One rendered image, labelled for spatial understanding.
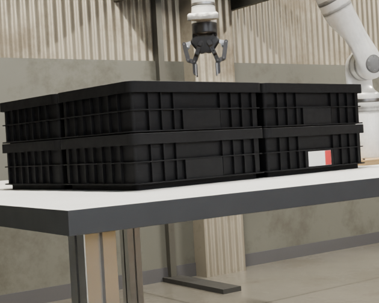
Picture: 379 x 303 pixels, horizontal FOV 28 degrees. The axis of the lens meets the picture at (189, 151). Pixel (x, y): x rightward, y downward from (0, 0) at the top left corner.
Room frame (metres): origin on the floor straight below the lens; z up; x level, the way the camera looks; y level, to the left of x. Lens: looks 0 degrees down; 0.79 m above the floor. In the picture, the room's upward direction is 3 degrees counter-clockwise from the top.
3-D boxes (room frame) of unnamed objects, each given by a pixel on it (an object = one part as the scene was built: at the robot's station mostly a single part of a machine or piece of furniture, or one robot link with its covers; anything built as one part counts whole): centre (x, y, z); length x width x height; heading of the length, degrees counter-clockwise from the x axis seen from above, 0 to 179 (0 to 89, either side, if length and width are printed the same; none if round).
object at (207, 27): (2.24, -0.06, 1.11); 0.08 x 0.08 x 0.09
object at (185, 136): (1.80, 0.06, 0.76); 0.40 x 0.30 x 0.12; 131
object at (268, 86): (2.06, -0.24, 0.92); 0.40 x 0.30 x 0.02; 131
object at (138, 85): (1.80, 0.06, 0.92); 0.40 x 0.30 x 0.02; 131
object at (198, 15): (2.22, -0.06, 1.18); 0.11 x 0.09 x 0.06; 176
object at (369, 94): (2.34, -0.55, 0.96); 0.09 x 0.09 x 0.17; 19
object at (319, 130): (2.06, -0.24, 0.76); 0.40 x 0.30 x 0.12; 131
